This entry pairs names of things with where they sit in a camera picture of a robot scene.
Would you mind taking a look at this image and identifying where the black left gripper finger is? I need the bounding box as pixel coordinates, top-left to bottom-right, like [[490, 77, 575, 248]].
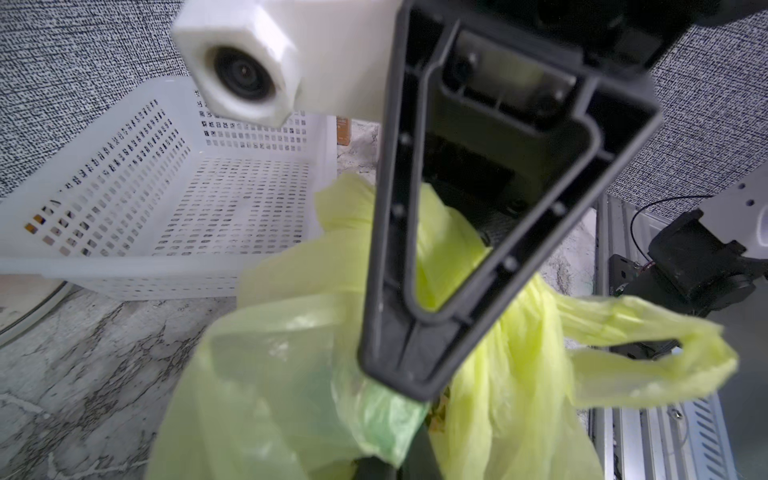
[[353, 425, 443, 480]]

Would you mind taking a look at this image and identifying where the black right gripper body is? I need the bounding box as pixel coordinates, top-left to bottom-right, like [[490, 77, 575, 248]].
[[413, 0, 768, 130]]

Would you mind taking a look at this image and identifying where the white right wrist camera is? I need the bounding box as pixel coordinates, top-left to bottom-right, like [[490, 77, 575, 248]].
[[171, 1, 401, 127]]

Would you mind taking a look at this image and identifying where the yellow-green avocado plastic bag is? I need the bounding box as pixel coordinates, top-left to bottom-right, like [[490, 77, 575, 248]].
[[146, 174, 739, 479]]

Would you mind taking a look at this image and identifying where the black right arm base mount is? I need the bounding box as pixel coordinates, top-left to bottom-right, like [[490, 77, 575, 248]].
[[608, 251, 715, 361]]

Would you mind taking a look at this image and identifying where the white perforated plastic basket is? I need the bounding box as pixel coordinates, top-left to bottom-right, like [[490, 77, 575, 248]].
[[1, 77, 337, 301]]

